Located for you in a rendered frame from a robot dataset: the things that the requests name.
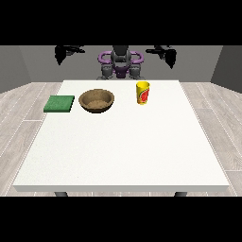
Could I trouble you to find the brown wooden bowl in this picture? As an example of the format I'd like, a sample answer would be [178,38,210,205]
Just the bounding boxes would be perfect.
[78,88,115,114]

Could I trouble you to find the yellow cup with melon print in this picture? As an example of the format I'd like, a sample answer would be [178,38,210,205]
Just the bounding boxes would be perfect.
[135,80,151,106]

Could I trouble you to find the green square pad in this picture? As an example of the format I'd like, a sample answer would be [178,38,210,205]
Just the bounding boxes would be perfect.
[43,95,76,113]

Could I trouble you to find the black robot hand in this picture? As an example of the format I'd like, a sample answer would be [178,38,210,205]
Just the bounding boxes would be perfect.
[54,45,86,66]
[145,45,178,70]

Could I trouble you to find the grey robot trunk purple rings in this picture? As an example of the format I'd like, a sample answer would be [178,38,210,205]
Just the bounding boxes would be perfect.
[96,45,147,81]

